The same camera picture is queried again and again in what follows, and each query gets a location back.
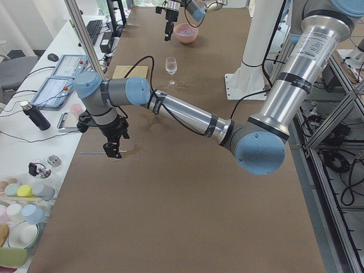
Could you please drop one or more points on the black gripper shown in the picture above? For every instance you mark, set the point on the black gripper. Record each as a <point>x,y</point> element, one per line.
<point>171,16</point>
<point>111,128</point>

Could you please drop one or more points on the steel double jigger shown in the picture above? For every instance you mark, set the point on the steel double jigger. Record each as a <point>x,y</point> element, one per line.
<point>157,118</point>

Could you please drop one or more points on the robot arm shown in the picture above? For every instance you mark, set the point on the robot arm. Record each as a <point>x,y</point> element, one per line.
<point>197,9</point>
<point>258,145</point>

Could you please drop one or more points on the clear wine glass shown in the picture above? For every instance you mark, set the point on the clear wine glass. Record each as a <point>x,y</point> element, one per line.
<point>171,68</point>

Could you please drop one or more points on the pink bowl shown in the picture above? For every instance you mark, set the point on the pink bowl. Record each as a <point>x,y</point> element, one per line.
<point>185,40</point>

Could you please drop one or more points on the pink plastic cup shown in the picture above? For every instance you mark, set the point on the pink plastic cup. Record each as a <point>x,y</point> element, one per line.
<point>76,110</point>

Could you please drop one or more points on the white kitchen scale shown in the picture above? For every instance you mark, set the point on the white kitchen scale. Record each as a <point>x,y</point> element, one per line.
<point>67,123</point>

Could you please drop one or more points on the steel bottle cap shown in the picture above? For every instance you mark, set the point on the steel bottle cap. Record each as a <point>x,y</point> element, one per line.
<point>54,161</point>

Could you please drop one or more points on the wooden cutting board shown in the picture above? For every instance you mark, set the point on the wooden cutting board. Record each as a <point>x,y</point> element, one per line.
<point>122,71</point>

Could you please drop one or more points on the black power adapter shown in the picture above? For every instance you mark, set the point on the black power adapter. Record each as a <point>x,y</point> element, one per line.
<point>106,42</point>

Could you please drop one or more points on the black insulated water bottle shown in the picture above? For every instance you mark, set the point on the black insulated water bottle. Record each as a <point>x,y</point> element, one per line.
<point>35,115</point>

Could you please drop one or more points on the black keyboard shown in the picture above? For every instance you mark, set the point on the black keyboard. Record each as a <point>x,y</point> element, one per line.
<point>93,28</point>

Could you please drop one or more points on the lower teach pendant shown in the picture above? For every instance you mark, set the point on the lower teach pendant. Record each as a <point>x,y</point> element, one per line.
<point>53,93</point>

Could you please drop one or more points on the teach pendant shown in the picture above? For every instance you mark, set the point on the teach pendant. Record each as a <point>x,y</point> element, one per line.
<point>69,66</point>
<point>53,93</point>

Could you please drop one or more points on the grey cup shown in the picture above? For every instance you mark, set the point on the grey cup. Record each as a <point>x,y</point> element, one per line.
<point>43,191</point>

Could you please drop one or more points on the upper teach pendant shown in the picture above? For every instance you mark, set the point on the upper teach pendant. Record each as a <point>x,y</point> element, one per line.
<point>69,66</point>

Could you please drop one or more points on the yellow cup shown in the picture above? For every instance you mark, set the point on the yellow cup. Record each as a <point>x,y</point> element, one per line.
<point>25,191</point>

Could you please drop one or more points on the black computer mouse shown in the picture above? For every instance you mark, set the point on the black computer mouse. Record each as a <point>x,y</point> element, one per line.
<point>52,57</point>

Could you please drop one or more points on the light blue cup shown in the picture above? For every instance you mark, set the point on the light blue cup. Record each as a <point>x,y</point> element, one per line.
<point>33,214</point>

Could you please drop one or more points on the grey office chair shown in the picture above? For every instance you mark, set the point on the grey office chair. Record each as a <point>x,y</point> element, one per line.
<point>14,71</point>

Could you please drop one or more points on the aluminium frame post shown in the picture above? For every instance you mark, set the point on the aluminium frame post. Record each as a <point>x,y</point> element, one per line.
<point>83,36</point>

